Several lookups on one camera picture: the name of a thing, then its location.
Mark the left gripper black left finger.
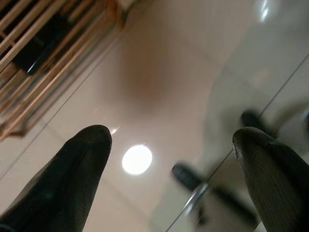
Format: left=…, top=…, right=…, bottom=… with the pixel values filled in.
left=0, top=124, right=113, bottom=232

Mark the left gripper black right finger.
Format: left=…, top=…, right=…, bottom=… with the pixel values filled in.
left=232, top=127, right=309, bottom=232

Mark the black shoe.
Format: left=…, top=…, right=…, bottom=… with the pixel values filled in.
left=13, top=19, right=73, bottom=76

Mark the wooden slatted shoe rack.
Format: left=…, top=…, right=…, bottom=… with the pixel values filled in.
left=0, top=0, right=126, bottom=141

